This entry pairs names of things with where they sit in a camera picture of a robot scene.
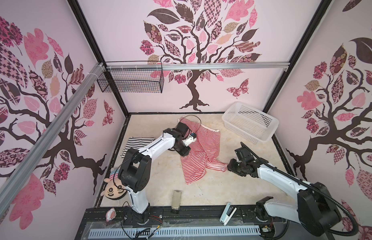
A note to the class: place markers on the white green handheld device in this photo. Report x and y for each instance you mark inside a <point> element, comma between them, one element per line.
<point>227,214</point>

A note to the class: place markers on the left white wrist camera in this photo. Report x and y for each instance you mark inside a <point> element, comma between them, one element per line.
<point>190,139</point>

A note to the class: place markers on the black white striped tank top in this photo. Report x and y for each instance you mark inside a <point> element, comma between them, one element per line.
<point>136,143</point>

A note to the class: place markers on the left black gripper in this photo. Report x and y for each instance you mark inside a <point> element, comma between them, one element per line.
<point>185,152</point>

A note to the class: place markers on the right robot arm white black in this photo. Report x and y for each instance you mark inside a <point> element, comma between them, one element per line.
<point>312,208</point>

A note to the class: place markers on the white slotted cable duct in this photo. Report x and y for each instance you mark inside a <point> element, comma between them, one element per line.
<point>172,232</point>

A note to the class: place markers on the silver aluminium rail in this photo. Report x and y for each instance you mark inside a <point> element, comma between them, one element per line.
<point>17,180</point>
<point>205,66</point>

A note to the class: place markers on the silver aluminium rail left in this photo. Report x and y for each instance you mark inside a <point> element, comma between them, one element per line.
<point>17,180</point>

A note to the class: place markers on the cartoon face plush toy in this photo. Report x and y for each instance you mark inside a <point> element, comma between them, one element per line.
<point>114,189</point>

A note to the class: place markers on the white plastic laundry basket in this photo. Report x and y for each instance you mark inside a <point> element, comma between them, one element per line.
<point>250,123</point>

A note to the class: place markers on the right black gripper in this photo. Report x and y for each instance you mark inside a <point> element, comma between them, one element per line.
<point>230,166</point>

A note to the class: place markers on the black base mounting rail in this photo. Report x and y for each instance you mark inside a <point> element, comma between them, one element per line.
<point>201,214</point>

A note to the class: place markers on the small tan rectangular device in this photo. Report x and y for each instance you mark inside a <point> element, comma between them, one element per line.
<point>176,201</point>

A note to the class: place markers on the black wire mesh basket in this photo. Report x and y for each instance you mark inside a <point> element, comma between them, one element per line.
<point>132,77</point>

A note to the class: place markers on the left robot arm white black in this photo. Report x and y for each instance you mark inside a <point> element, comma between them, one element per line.
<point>135,170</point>

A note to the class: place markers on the silver aluminium rail back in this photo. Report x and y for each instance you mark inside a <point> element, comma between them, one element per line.
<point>205,66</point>

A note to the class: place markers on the red white striped tank top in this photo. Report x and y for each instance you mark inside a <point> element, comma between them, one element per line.
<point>204,153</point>

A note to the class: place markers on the small pink round object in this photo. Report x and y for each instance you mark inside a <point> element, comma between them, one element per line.
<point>111,214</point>

